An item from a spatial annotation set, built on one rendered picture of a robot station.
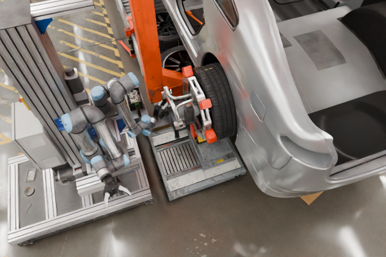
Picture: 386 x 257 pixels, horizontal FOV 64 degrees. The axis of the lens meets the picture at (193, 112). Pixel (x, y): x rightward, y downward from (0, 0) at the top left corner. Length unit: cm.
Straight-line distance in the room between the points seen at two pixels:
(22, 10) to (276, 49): 139
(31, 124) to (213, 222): 181
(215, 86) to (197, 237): 144
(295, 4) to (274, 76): 230
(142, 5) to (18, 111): 116
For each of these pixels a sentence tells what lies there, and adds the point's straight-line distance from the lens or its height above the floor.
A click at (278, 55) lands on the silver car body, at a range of 189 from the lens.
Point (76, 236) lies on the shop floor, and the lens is 329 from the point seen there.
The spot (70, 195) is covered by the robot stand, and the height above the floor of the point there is 21.
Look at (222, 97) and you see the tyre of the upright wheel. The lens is 243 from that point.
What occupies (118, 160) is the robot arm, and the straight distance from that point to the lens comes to 213.
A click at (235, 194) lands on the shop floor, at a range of 325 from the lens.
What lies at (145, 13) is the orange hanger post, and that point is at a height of 158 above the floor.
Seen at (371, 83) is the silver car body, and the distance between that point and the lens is 319.
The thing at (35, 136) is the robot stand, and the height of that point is 121.
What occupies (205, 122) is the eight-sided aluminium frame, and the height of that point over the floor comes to 98.
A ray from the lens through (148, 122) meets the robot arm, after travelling 252.
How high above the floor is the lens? 300
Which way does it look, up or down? 54 degrees down
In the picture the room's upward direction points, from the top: 1 degrees counter-clockwise
